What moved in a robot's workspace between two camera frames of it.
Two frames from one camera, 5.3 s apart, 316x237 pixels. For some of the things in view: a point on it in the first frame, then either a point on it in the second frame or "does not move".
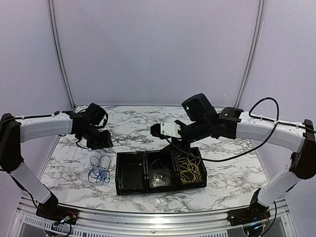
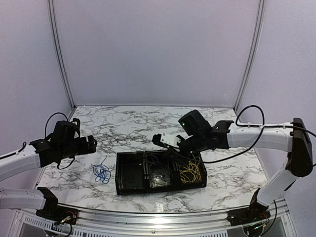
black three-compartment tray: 146,171 does not move
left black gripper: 105,143 -> 84,149
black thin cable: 98,168 -> 158,164
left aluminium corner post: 51,8 does not move
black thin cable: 165,167 -> 161,176
